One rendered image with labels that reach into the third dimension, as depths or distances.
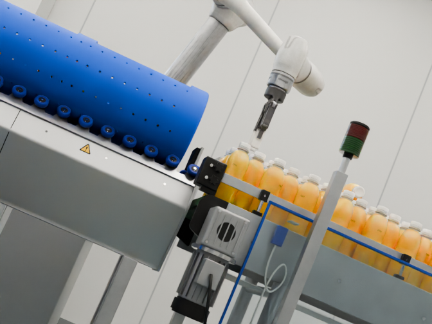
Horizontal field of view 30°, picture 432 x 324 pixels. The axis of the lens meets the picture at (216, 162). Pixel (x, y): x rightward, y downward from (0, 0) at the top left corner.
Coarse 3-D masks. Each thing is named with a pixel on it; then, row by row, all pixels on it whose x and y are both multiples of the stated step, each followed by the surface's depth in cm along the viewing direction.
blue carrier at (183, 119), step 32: (0, 0) 254; (0, 32) 248; (32, 32) 250; (64, 32) 256; (0, 64) 249; (32, 64) 249; (64, 64) 250; (96, 64) 253; (128, 64) 257; (32, 96) 254; (64, 96) 252; (128, 96) 253; (160, 96) 255; (192, 96) 259; (96, 128) 258; (128, 128) 255; (160, 128) 255; (192, 128) 256; (160, 160) 263
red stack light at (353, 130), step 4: (352, 124) 241; (356, 124) 240; (348, 128) 241; (352, 128) 240; (356, 128) 239; (360, 128) 239; (364, 128) 240; (348, 132) 240; (352, 132) 239; (356, 132) 239; (360, 132) 239; (364, 132) 240; (368, 132) 242; (356, 136) 239; (360, 136) 239; (364, 136) 240; (364, 140) 241
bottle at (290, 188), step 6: (288, 174) 264; (294, 174) 264; (288, 180) 262; (294, 180) 262; (282, 186) 261; (288, 186) 261; (294, 186) 262; (282, 192) 261; (288, 192) 261; (294, 192) 262; (282, 198) 260; (288, 198) 261
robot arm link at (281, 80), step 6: (276, 72) 287; (282, 72) 286; (270, 78) 288; (276, 78) 286; (282, 78) 286; (288, 78) 286; (270, 84) 288; (276, 84) 286; (282, 84) 286; (288, 84) 287; (282, 90) 287; (288, 90) 287
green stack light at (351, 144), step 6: (348, 138) 239; (354, 138) 239; (342, 144) 240; (348, 144) 239; (354, 144) 238; (360, 144) 239; (342, 150) 240; (348, 150) 238; (354, 150) 238; (360, 150) 240; (354, 156) 240
